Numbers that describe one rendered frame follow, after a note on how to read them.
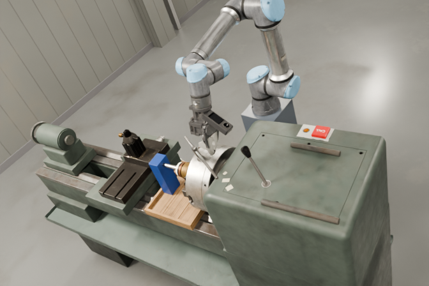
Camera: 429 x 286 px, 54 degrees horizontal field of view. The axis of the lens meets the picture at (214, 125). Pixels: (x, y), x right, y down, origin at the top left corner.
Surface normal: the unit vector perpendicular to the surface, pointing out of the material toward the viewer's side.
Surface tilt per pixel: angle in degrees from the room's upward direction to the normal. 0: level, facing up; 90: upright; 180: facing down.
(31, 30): 90
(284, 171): 0
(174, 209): 0
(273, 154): 0
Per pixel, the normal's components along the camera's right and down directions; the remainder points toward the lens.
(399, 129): -0.28, -0.74
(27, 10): 0.77, 0.21
